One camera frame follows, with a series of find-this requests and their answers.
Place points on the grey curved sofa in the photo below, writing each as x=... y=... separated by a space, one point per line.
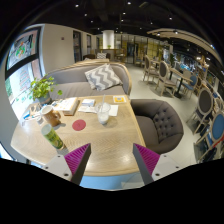
x=70 y=88

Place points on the yellow square card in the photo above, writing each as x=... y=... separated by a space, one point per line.
x=119 y=99

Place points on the dark grey tufted armchair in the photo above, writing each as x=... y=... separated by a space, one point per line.
x=160 y=123

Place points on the small blue card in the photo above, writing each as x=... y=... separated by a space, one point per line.
x=27 y=116

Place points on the brown paper-look mug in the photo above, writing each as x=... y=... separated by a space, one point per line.
x=50 y=116

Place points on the colourful window poster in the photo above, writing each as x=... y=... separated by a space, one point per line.
x=22 y=48

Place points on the grey white zigzag pillow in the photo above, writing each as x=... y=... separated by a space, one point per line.
x=102 y=77

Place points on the flat round red coaster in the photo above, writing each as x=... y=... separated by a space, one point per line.
x=79 y=125

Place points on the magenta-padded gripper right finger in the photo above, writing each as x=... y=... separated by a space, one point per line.
x=146 y=160

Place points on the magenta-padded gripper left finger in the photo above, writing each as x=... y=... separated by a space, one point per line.
x=77 y=160

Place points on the white paper napkin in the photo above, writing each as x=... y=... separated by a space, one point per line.
x=113 y=110

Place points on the group of dining chairs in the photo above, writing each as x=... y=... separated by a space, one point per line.
x=165 y=78

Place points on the clear plastic cup with straw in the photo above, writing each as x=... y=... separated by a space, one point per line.
x=102 y=115

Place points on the wooden card stand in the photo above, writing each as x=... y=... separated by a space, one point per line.
x=34 y=109

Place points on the small blue white booklet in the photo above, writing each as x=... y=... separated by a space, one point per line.
x=88 y=102

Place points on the clear green-labelled drink bottle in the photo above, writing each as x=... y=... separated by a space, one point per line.
x=53 y=137

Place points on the green potted plant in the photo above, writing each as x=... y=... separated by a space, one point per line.
x=41 y=88

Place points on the group of ceiling lights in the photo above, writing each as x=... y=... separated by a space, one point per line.
x=128 y=3

